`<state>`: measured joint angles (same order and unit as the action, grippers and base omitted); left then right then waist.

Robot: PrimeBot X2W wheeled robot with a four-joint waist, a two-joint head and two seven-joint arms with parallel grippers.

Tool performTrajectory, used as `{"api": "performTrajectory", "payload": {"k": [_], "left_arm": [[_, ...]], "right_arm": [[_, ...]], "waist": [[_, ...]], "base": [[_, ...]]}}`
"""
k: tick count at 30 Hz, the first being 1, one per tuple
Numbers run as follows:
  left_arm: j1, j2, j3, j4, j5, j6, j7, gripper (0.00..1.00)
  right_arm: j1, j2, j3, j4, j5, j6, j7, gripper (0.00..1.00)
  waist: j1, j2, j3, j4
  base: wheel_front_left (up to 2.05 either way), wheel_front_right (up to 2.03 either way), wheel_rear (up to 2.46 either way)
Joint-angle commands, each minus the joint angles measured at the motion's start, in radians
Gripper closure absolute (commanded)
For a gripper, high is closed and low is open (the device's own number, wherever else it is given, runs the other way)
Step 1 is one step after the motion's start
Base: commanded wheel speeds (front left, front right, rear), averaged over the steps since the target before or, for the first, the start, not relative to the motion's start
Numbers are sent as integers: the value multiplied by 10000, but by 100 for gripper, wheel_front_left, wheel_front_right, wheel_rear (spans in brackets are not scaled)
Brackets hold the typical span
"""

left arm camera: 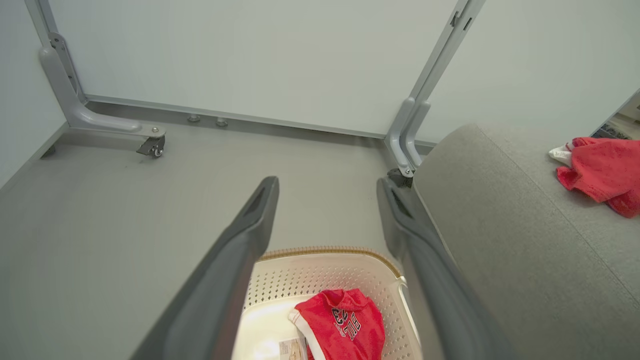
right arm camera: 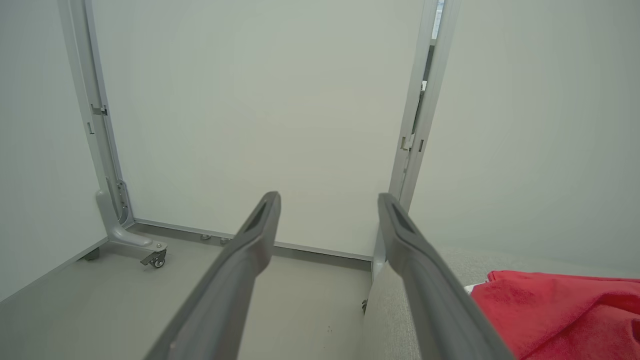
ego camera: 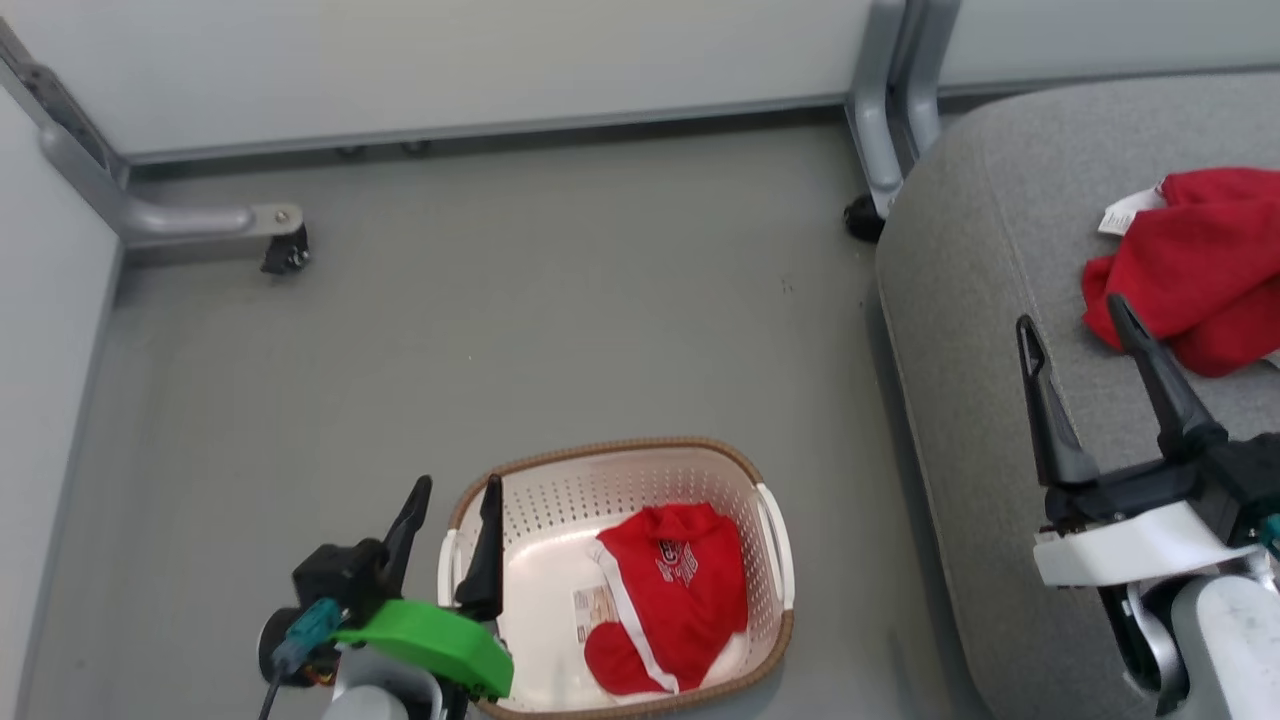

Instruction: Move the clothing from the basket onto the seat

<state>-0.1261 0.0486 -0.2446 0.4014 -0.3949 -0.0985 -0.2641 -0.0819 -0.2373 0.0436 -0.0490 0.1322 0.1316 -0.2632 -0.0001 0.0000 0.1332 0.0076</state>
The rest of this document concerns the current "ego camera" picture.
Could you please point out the red shorts with white trim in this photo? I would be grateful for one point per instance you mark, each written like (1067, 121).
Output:
(680, 600)

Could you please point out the curved grey partition foot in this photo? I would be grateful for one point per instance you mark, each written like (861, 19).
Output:
(925, 90)
(875, 120)

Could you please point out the slanted grey partition post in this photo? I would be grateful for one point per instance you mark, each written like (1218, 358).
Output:
(50, 100)

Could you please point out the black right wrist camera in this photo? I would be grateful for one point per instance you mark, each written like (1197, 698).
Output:
(1250, 470)

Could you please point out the grey fabric sofa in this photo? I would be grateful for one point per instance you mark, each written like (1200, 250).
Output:
(1000, 250)

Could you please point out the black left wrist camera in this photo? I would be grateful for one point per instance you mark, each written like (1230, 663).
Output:
(335, 575)

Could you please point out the red shirt with label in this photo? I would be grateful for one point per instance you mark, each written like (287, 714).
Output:
(1200, 270)

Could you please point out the black caster wheel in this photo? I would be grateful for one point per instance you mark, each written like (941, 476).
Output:
(285, 255)
(862, 218)

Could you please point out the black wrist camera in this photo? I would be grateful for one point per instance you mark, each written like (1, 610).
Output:
(335, 575)
(1250, 470)

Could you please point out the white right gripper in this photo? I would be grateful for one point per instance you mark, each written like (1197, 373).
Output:
(1130, 545)

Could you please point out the right arm white grey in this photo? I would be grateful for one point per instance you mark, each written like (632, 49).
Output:
(1230, 650)

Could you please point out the left arm white grey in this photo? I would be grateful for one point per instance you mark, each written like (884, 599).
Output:
(375, 695)

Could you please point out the long grey partition foot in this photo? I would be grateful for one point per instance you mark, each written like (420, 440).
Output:
(190, 220)

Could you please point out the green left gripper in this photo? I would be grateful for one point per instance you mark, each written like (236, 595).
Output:
(440, 640)

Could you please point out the paper sticker in basket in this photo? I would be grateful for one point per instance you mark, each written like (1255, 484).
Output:
(595, 610)

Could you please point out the white plastic laundry basket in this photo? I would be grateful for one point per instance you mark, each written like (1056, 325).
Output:
(560, 520)

